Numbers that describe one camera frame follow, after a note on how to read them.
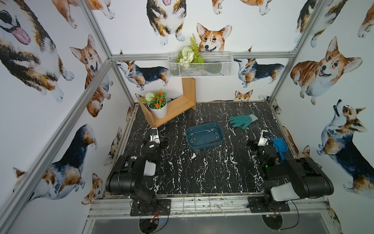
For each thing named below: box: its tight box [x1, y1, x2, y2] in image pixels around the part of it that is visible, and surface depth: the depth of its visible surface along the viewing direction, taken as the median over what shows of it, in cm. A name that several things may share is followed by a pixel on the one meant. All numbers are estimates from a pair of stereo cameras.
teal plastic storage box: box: [186, 122, 225, 150], surface depth 105 cm
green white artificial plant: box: [175, 33, 205, 69], surface depth 82 cm
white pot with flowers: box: [145, 91, 168, 119], surface depth 96 cm
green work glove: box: [229, 113, 259, 130], surface depth 112 cm
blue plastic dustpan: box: [271, 137, 289, 160], surface depth 98 cm
